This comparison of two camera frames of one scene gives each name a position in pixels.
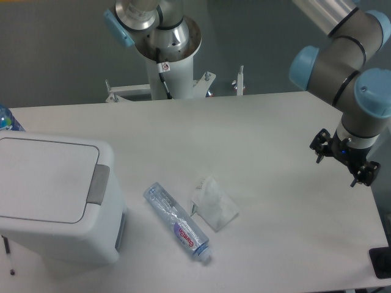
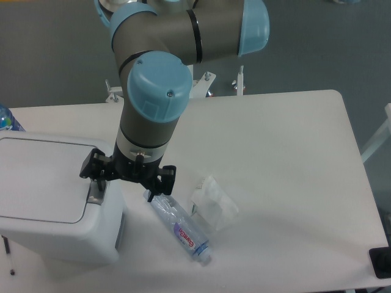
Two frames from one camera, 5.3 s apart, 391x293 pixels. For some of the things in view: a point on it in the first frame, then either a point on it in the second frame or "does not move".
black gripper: [347, 153] to [99, 167]
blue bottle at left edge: [8, 121] does not move
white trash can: [61, 197] does not move
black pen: [8, 251] does not move
